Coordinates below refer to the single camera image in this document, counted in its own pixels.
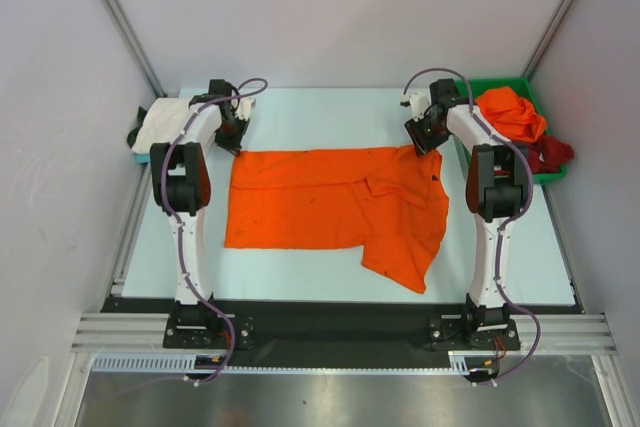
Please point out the white slotted cable duct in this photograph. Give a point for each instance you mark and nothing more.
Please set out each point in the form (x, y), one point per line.
(196, 364)

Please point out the left aluminium side rail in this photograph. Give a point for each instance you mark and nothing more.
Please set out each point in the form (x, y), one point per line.
(130, 232)

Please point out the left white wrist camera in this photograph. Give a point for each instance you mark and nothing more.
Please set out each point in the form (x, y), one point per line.
(244, 108)

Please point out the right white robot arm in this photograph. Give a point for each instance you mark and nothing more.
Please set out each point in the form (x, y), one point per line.
(498, 192)

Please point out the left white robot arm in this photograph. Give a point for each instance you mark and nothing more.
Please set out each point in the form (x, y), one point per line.
(182, 189)

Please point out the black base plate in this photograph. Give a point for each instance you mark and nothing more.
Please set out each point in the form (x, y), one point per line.
(208, 334)
(452, 334)

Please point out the dark red t shirt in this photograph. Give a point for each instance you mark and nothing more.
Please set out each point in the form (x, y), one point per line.
(548, 154)

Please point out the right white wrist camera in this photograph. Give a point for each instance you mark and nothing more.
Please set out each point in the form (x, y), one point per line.
(418, 102)

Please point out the folded light blue t shirt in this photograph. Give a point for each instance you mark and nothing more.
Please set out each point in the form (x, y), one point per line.
(142, 158)

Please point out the folded white t shirt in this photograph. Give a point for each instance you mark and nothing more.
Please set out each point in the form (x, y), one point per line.
(161, 123)

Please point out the aluminium corner post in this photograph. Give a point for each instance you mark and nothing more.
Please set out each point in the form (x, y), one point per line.
(129, 37)
(550, 32)

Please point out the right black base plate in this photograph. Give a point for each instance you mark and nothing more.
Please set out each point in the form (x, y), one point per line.
(452, 334)

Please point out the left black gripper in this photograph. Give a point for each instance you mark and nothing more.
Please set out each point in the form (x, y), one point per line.
(233, 145)

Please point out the aluminium front rail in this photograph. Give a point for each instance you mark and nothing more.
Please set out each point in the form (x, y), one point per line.
(572, 334)

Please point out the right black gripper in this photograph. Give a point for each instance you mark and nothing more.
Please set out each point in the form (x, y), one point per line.
(422, 137)

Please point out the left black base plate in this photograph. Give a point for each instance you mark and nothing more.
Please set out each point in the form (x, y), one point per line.
(208, 334)

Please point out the green plastic bin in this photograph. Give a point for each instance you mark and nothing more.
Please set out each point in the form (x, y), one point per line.
(523, 88)

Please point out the right aluminium corner post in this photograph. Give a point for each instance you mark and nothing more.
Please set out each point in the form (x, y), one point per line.
(550, 32)

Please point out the left aluminium corner post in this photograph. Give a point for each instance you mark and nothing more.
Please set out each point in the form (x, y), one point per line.
(129, 37)

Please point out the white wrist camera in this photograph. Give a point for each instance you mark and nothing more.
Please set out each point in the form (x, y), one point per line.
(244, 108)
(418, 102)

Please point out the orange t shirt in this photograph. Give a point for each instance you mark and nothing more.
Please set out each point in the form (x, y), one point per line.
(512, 116)
(389, 201)

